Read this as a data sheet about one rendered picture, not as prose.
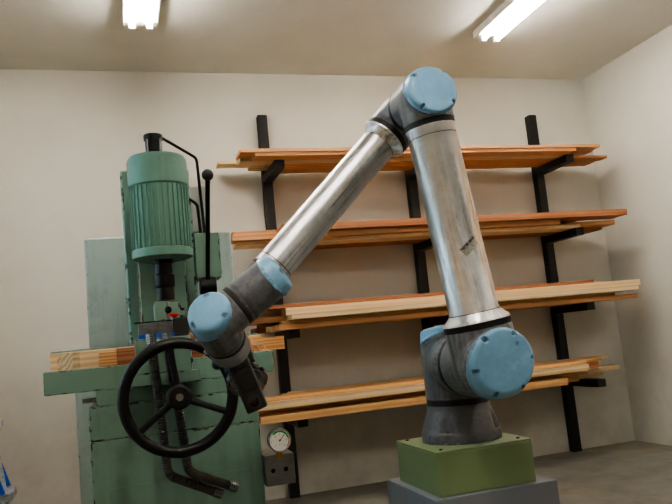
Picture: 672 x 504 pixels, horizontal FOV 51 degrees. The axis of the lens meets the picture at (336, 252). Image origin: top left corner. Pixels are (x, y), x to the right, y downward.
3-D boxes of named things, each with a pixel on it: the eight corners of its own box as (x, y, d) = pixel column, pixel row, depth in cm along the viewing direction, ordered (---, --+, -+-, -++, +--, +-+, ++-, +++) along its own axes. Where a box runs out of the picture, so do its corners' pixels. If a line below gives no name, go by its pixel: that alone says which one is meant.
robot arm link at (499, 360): (507, 388, 165) (433, 82, 172) (547, 391, 148) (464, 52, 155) (448, 404, 161) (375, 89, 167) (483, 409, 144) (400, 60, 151)
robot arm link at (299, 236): (391, 93, 181) (215, 293, 162) (408, 74, 169) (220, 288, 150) (424, 124, 182) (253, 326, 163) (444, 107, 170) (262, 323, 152)
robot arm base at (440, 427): (479, 429, 182) (474, 390, 184) (517, 437, 164) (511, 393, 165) (410, 439, 177) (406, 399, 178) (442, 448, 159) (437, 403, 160)
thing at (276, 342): (99, 367, 200) (98, 352, 201) (99, 367, 202) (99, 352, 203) (284, 348, 215) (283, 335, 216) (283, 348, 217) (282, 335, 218)
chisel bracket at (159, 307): (156, 331, 202) (154, 301, 203) (154, 333, 215) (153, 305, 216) (182, 329, 204) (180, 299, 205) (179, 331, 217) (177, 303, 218)
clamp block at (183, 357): (134, 375, 179) (132, 340, 180) (134, 374, 192) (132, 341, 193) (194, 369, 183) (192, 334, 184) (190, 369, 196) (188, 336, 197)
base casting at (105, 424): (88, 443, 182) (86, 407, 183) (99, 424, 237) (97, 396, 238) (260, 421, 195) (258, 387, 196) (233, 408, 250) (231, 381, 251)
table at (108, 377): (37, 398, 172) (36, 373, 173) (51, 393, 201) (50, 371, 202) (282, 371, 189) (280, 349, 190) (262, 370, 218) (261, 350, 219)
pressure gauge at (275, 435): (269, 461, 188) (267, 430, 189) (267, 459, 191) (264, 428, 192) (293, 458, 189) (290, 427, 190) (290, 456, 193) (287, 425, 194)
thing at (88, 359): (50, 371, 198) (49, 353, 199) (51, 371, 200) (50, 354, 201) (262, 350, 215) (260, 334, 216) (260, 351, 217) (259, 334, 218)
